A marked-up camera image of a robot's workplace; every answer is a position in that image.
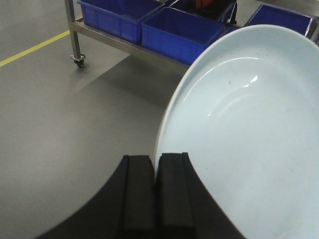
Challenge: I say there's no steel wheeled cart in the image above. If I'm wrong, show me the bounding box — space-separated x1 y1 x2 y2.
64 0 242 74

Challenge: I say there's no blue plastic bin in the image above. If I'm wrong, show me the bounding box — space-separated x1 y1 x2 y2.
244 4 314 36
142 7 225 65
78 0 164 45

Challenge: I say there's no light blue round plate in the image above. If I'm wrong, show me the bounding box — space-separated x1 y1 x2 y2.
156 25 319 239

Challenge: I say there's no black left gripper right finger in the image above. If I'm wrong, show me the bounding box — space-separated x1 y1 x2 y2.
157 153 244 239

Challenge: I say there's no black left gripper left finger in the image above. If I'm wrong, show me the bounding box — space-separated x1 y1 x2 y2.
39 155 156 239

